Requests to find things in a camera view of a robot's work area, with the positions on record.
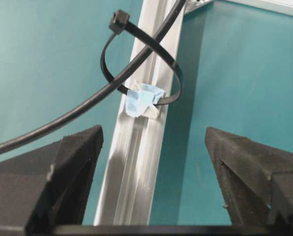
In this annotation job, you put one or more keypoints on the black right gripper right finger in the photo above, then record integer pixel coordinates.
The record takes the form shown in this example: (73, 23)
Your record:
(256, 180)

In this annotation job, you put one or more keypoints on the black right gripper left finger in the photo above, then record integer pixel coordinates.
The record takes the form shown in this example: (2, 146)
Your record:
(49, 185)

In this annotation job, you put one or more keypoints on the black zip tie loop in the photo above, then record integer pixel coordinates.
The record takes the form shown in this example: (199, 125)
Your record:
(120, 22)

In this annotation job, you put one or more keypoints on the blue tape piece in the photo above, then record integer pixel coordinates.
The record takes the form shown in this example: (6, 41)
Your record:
(141, 101)

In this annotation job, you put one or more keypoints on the rectangular aluminium extrusion frame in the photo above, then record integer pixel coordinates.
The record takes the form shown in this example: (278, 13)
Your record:
(237, 60)

